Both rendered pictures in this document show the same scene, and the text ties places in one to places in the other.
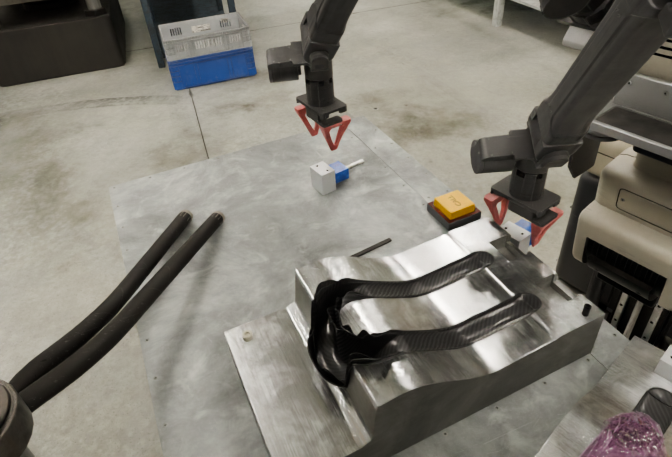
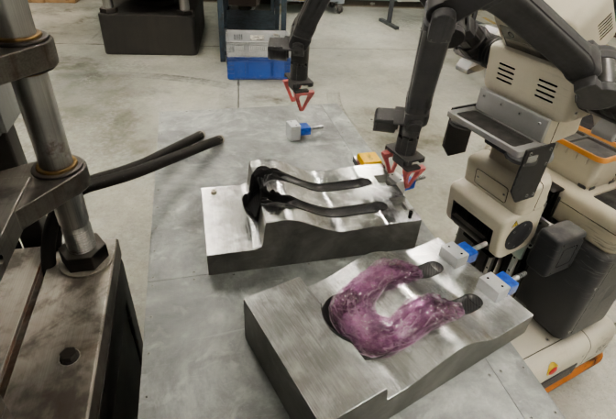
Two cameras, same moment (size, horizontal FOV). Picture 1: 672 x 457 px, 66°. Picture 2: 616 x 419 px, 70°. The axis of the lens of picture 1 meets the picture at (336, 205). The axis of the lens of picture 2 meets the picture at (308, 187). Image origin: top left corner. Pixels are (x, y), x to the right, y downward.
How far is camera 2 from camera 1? 0.42 m
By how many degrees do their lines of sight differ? 6
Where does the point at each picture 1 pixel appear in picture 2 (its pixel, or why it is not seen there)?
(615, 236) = (467, 199)
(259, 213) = (247, 142)
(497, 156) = (383, 119)
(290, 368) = (231, 210)
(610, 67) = (423, 61)
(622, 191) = (478, 170)
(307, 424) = (230, 235)
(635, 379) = (425, 255)
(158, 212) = (185, 130)
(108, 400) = (127, 265)
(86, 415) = not seen: hidden behind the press
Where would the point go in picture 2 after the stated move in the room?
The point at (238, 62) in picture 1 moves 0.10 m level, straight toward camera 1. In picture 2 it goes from (278, 67) to (278, 71)
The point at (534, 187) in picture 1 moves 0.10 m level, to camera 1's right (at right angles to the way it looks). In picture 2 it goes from (407, 146) to (445, 150)
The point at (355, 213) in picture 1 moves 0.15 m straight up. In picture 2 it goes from (306, 154) to (309, 112)
